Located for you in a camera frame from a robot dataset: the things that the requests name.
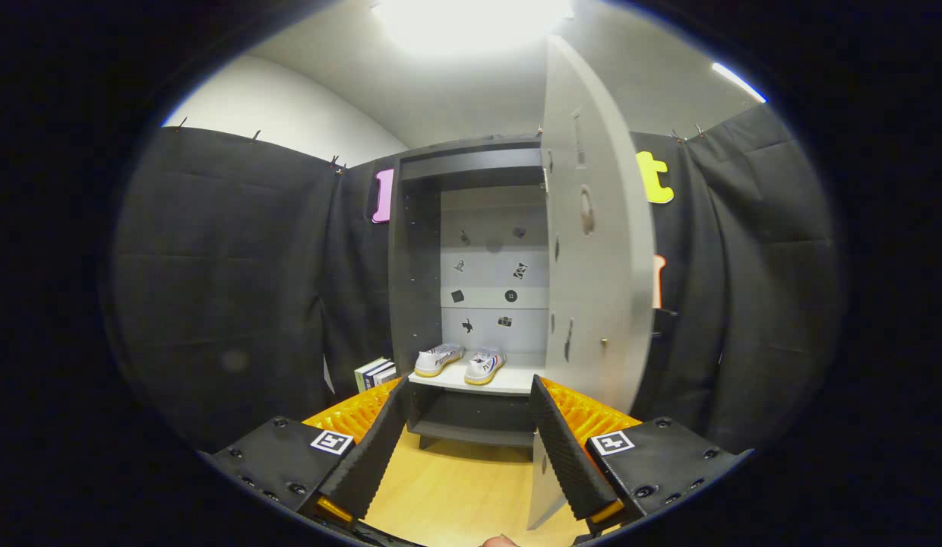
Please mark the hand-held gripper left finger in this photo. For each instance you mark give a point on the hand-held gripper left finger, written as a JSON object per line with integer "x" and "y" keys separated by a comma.
{"x": 376, "y": 448}

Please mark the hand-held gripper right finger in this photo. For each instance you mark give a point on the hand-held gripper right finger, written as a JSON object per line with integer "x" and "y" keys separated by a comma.
{"x": 562, "y": 456}

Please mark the white shoe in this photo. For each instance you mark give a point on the white shoe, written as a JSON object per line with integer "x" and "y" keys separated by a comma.
{"x": 484, "y": 366}
{"x": 438, "y": 359}

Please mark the dark grey shoe cabinet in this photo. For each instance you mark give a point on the dark grey shoe cabinet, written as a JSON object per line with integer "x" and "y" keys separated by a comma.
{"x": 418, "y": 266}

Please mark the beige shoe cabinet door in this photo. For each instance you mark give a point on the beige shoe cabinet door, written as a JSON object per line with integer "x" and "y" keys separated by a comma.
{"x": 600, "y": 266}

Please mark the green book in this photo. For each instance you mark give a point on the green book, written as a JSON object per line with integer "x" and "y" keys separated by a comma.
{"x": 361, "y": 376}

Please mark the white book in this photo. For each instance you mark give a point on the white book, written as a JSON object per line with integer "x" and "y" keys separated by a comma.
{"x": 386, "y": 374}

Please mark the black backdrop cloth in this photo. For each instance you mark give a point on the black backdrop cloth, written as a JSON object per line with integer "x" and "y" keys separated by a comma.
{"x": 235, "y": 266}

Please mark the large ceiling light panel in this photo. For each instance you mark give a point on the large ceiling light panel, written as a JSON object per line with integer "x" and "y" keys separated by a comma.
{"x": 471, "y": 23}

